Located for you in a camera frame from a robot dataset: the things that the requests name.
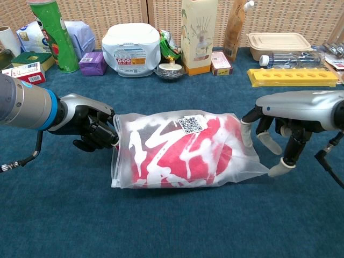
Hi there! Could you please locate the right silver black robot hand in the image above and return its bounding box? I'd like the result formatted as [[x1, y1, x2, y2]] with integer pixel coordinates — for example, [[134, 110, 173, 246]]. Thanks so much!
[[241, 90, 344, 178]]

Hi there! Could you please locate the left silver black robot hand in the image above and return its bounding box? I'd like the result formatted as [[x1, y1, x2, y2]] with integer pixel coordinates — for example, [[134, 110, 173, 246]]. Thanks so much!
[[48, 93, 120, 153]]

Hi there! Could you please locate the translucent zip bag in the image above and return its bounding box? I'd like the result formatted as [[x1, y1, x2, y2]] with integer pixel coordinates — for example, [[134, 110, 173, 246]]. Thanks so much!
[[111, 109, 269, 189]]

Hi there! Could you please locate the red white printed garment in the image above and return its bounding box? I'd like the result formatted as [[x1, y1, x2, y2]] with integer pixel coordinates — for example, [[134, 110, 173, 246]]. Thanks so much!
[[127, 115, 237, 188]]

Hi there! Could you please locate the white blue snack bag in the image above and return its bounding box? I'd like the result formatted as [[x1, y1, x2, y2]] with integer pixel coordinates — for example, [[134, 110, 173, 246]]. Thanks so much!
[[16, 20, 96, 61]]

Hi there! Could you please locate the green snack packet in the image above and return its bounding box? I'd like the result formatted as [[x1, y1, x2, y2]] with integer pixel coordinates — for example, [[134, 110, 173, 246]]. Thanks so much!
[[158, 28, 182, 64]]

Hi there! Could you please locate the yellow ice tray mould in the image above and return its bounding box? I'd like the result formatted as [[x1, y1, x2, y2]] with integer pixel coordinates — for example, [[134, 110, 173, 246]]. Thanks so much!
[[246, 68, 339, 88]]

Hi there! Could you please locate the small purple box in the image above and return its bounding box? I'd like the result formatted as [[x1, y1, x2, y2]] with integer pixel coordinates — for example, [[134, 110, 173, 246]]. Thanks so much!
[[78, 51, 108, 77]]

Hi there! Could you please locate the clear plastic water bottle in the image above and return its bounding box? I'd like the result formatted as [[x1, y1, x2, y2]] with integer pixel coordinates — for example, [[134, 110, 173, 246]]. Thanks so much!
[[259, 51, 326, 69]]

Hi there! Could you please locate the kraft spiral notebook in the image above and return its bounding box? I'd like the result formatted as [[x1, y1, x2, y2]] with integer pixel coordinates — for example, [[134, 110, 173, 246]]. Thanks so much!
[[324, 60, 344, 85]]

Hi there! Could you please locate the red white carton box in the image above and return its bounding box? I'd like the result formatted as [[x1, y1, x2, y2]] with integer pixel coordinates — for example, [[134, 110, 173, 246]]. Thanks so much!
[[1, 61, 46, 85]]

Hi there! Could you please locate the white blister pack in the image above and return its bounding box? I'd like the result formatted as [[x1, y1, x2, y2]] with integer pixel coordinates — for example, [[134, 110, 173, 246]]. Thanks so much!
[[311, 41, 344, 72]]

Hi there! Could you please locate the beige lidded lunch container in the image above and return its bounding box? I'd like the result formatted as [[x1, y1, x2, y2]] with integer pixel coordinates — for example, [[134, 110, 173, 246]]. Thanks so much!
[[246, 32, 312, 62]]

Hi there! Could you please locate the green chips can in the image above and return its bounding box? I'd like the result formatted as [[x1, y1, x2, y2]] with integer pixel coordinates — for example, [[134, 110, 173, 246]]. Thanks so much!
[[28, 0, 80, 74]]

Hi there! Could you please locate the green yellow sponge box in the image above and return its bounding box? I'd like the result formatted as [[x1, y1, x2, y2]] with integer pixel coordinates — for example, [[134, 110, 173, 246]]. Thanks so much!
[[11, 51, 56, 72]]

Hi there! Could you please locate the white wet wipes tub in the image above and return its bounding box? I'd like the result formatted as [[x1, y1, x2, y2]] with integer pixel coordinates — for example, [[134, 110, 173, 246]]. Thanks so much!
[[102, 23, 162, 78]]

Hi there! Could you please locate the small pink box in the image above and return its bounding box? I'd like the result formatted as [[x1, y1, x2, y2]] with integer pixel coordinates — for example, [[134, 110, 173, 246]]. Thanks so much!
[[210, 51, 234, 77]]

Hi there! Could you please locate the woven folding screen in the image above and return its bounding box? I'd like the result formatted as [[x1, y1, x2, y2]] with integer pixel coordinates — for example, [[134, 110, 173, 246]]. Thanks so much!
[[0, 0, 344, 51]]

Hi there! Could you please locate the brown spout pouch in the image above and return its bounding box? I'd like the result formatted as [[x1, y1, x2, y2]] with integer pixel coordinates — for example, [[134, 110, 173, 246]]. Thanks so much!
[[223, 0, 255, 63]]

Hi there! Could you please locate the white paper roll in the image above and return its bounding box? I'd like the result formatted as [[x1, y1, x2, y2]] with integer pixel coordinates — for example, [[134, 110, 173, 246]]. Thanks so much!
[[0, 26, 22, 58]]

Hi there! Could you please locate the blue carpet table cover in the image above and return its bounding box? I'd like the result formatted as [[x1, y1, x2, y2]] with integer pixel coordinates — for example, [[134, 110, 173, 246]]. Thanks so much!
[[0, 47, 344, 258]]

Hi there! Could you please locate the tall beige orange carton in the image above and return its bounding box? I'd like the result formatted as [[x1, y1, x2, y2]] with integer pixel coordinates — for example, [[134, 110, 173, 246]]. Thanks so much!
[[181, 0, 219, 77]]

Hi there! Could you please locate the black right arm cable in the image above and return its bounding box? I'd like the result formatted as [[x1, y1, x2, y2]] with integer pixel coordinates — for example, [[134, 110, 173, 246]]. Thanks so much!
[[314, 131, 344, 189]]

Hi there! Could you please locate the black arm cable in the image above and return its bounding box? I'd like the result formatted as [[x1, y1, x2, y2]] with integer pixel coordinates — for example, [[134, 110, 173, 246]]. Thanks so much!
[[0, 130, 44, 173], [314, 131, 344, 189]]

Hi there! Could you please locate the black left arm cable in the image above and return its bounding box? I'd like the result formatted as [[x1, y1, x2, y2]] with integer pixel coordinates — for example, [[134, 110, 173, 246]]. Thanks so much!
[[0, 130, 44, 173]]

